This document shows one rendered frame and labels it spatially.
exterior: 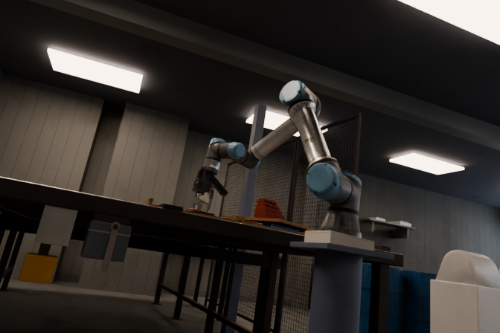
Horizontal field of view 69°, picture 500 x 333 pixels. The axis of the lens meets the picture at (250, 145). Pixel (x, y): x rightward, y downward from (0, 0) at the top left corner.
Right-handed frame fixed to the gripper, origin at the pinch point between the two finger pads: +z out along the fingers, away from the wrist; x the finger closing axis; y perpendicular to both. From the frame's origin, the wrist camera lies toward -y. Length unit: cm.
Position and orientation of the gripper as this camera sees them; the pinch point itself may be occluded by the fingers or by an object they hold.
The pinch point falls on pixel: (202, 212)
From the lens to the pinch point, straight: 170.7
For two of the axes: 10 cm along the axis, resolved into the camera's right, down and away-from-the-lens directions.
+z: -2.3, 9.2, -3.2
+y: -8.7, -3.4, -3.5
